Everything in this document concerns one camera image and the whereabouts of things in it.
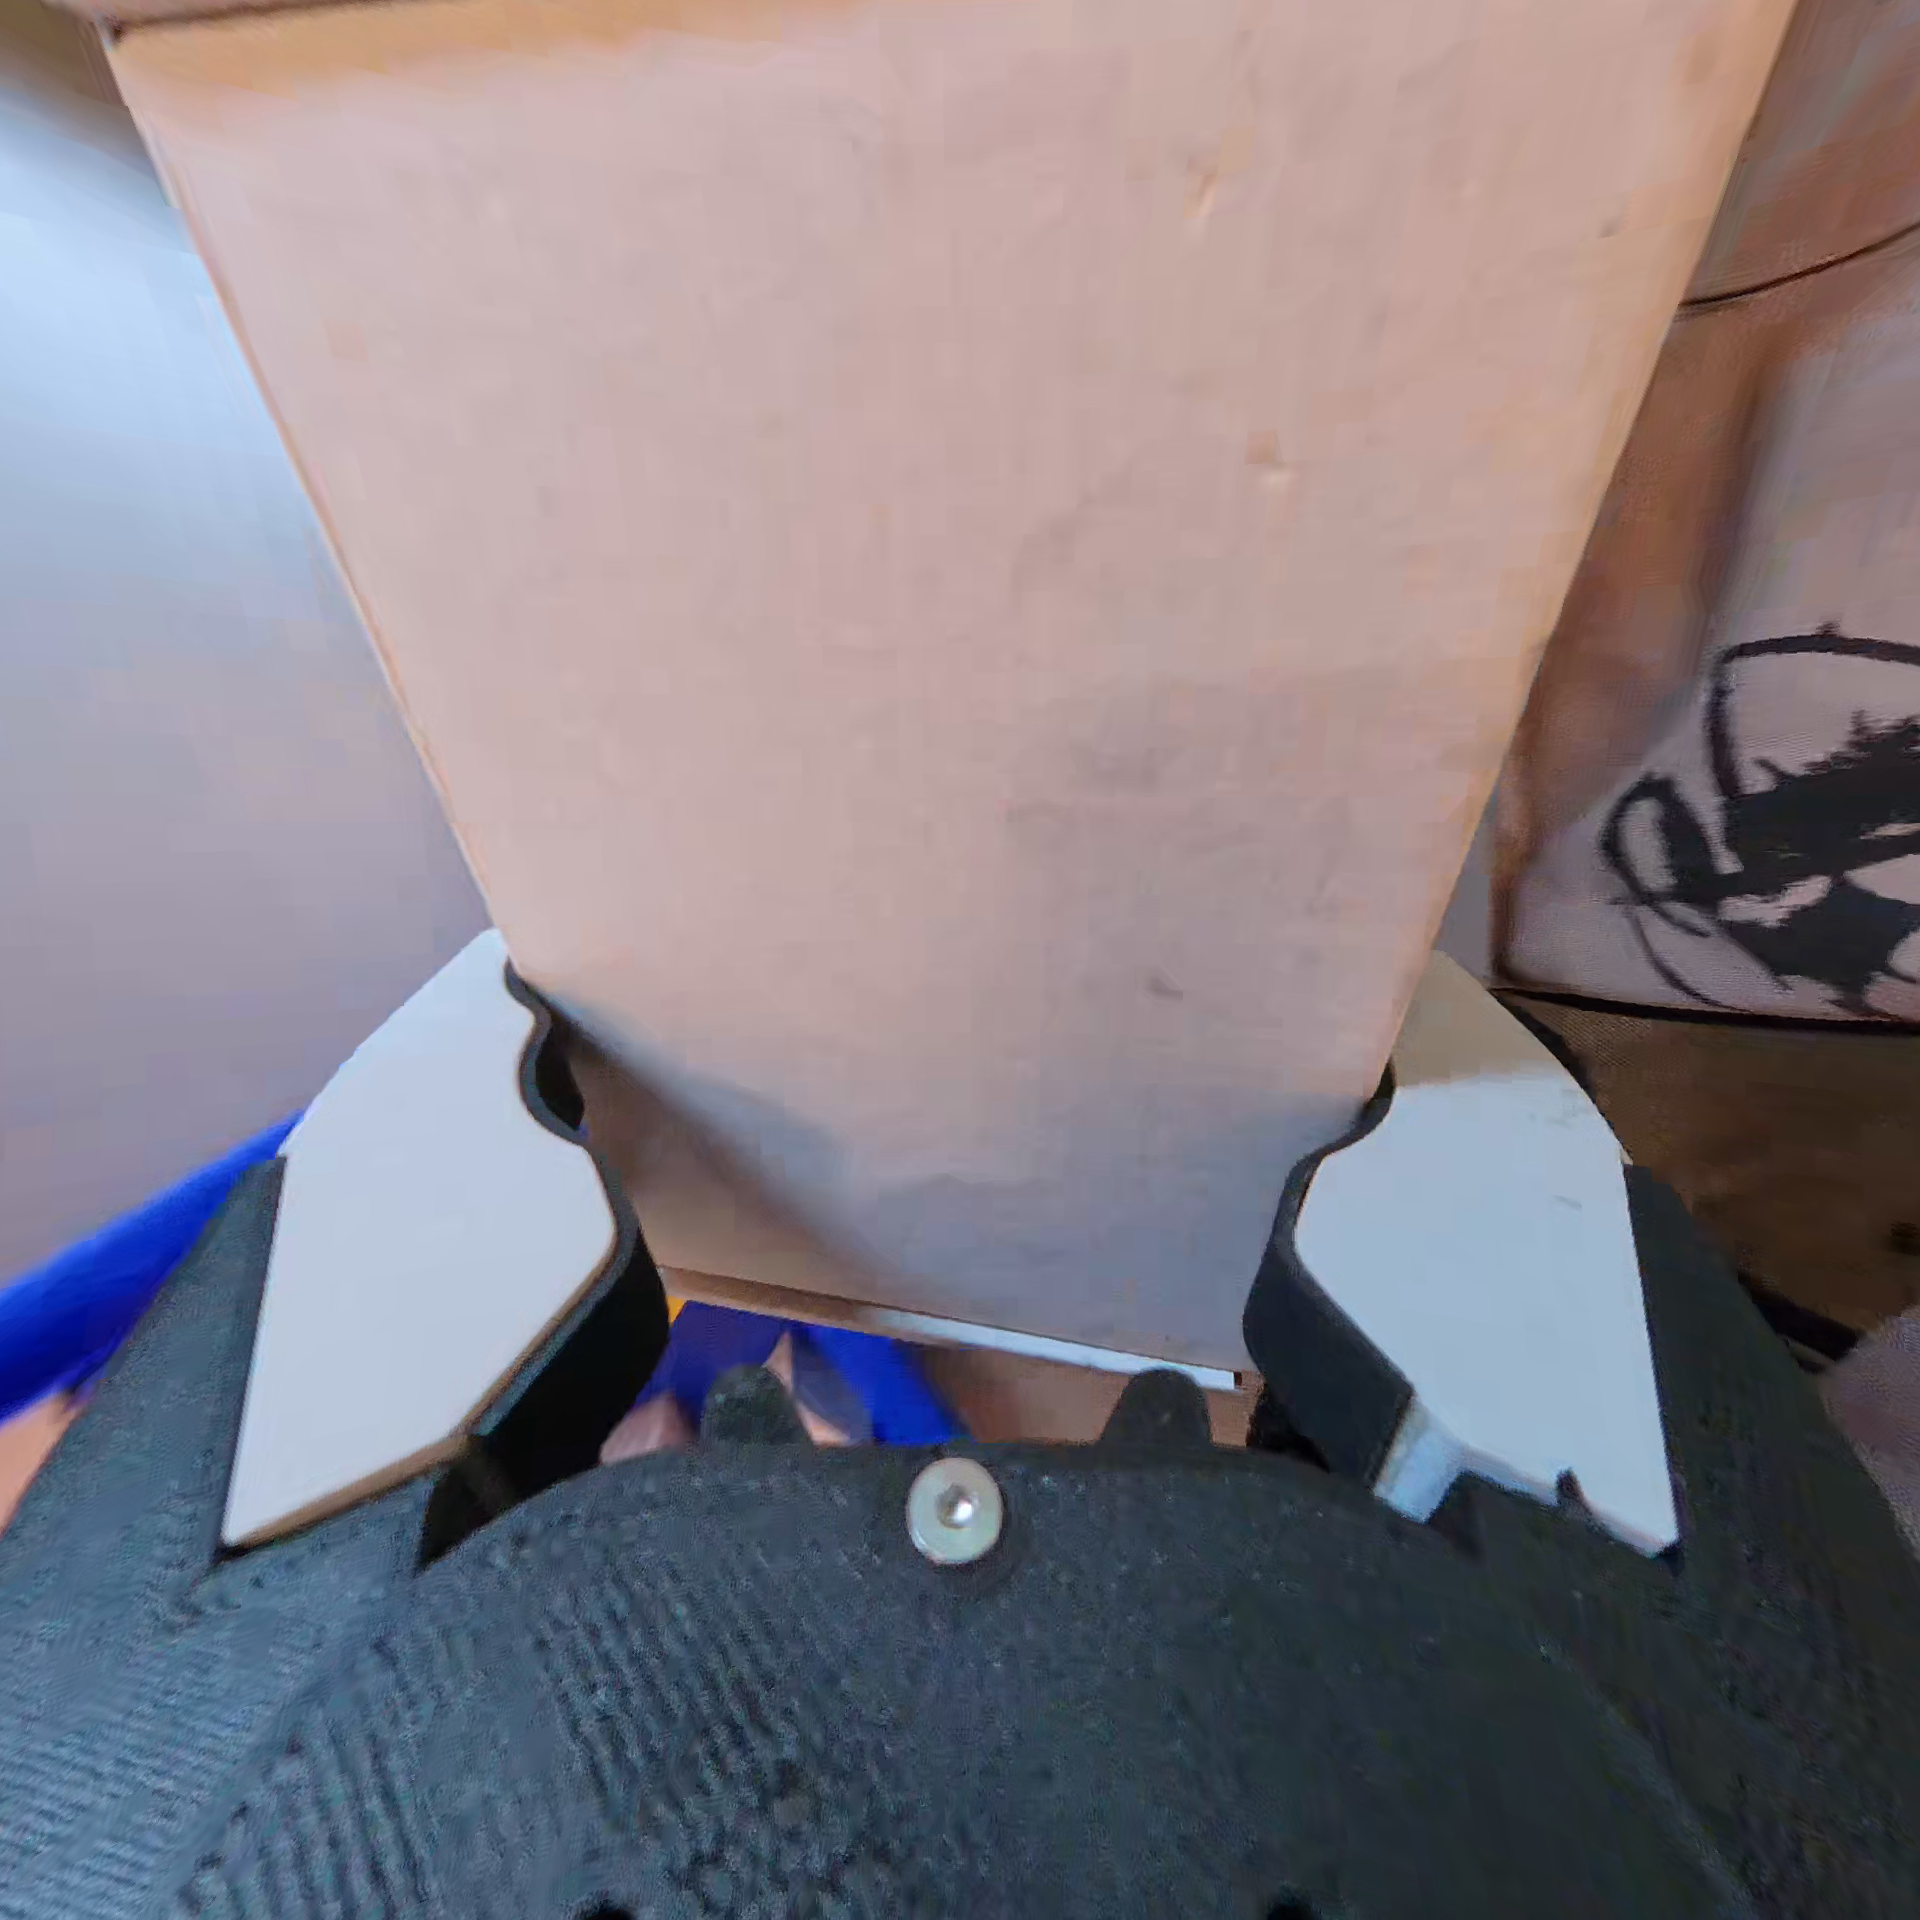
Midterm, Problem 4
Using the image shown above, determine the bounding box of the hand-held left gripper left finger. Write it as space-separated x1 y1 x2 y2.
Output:
225 925 673 1546

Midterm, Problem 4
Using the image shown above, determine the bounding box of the white cardboard box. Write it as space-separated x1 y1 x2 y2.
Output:
98 0 1802 1398

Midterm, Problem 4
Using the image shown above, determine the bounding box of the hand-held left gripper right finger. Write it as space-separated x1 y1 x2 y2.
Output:
1246 953 1684 1554

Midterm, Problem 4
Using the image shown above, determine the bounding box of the blue plastic bin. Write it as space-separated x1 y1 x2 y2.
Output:
0 1109 956 1455

